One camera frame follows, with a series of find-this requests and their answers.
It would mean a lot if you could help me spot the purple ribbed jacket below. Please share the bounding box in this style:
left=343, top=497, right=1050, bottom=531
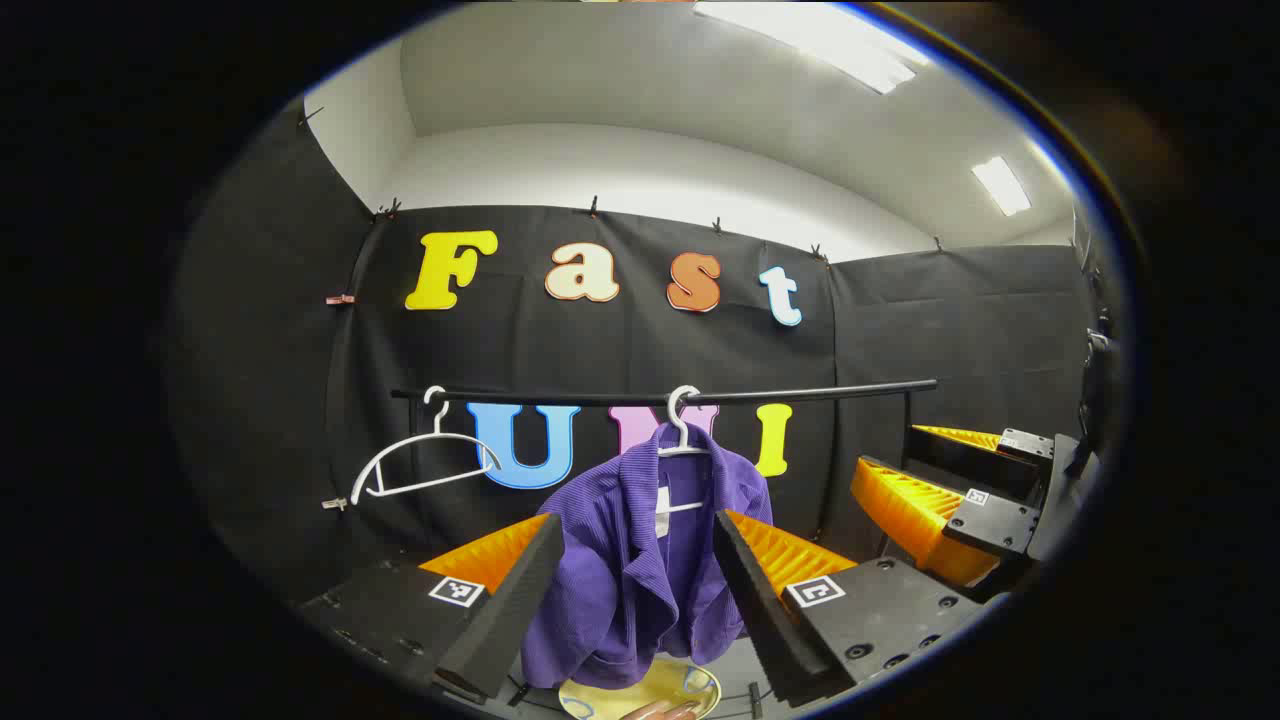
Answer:
left=520, top=420, right=776, bottom=693

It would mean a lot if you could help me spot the small ceiling light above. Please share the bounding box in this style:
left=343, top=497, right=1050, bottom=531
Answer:
left=970, top=155, right=1033, bottom=218

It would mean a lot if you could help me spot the black clothes rail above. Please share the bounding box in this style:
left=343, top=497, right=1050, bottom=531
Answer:
left=390, top=378, right=941, bottom=433

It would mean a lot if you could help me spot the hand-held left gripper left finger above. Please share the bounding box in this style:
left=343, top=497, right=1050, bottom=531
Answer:
left=295, top=513, right=566, bottom=706

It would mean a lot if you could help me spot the white plastic hanger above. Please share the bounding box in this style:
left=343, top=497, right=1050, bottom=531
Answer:
left=350, top=386, right=503, bottom=506
left=655, top=385, right=713, bottom=516

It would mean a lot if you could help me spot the long ceiling light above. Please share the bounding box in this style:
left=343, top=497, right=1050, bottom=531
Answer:
left=695, top=0, right=931, bottom=96

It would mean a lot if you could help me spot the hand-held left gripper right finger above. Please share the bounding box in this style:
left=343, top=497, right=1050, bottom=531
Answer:
left=712, top=508, right=991, bottom=709

